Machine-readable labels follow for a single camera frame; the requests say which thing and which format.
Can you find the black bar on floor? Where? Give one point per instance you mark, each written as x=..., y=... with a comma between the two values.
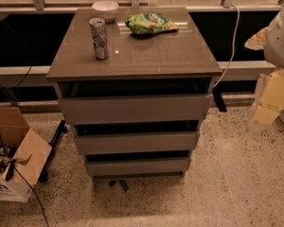
x=59, y=131

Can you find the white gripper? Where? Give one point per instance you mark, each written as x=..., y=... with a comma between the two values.
x=280, y=43

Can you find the grey bottom drawer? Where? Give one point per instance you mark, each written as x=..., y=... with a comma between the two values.
x=138, y=167

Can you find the grey drawer cabinet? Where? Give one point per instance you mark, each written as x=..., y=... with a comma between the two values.
x=168, y=64

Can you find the cardboard box left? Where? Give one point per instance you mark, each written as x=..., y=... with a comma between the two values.
x=29, y=150

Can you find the grey top drawer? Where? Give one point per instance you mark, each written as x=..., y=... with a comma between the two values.
x=134, y=109

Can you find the silver drink can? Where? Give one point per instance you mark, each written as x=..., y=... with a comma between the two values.
x=99, y=36

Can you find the green chip bag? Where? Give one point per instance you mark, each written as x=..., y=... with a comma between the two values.
x=149, y=23

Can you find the white bowl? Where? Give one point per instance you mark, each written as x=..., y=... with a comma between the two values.
x=108, y=10

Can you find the grey drawer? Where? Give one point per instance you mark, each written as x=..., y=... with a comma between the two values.
x=138, y=167
x=140, y=142
x=134, y=109

